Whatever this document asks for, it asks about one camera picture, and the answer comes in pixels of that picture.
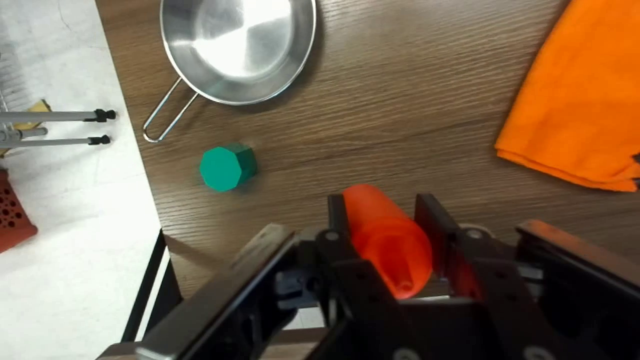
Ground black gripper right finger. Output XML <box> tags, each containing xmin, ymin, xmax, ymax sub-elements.
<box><xmin>413</xmin><ymin>192</ymin><xmax>515</xmax><ymax>315</ymax></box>

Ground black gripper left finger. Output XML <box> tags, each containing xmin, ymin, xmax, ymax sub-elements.
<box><xmin>314</xmin><ymin>192</ymin><xmax>401</xmax><ymax>315</ymax></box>

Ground orange squeeze bottle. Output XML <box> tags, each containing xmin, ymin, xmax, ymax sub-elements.
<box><xmin>342</xmin><ymin>183</ymin><xmax>435</xmax><ymax>302</ymax></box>

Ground silver metal pan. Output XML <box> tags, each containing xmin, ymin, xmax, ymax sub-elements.
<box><xmin>140</xmin><ymin>0</ymin><xmax>319</xmax><ymax>145</ymax></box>

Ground green hexagonal cup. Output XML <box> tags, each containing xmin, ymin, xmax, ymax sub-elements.
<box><xmin>198</xmin><ymin>141</ymin><xmax>259</xmax><ymax>195</ymax></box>

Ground folded orange cloth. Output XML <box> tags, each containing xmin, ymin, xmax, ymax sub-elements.
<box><xmin>493</xmin><ymin>0</ymin><xmax>640</xmax><ymax>195</ymax></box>

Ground grey metal tripod legs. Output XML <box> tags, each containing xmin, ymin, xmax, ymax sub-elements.
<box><xmin>0</xmin><ymin>106</ymin><xmax>118</xmax><ymax>149</ymax></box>

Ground red perforated plastic crate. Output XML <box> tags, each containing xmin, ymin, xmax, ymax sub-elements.
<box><xmin>0</xmin><ymin>166</ymin><xmax>39</xmax><ymax>256</ymax></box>

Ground black metal table frame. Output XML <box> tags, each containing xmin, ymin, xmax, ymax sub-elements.
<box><xmin>120</xmin><ymin>228</ymin><xmax>183</xmax><ymax>343</ymax></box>

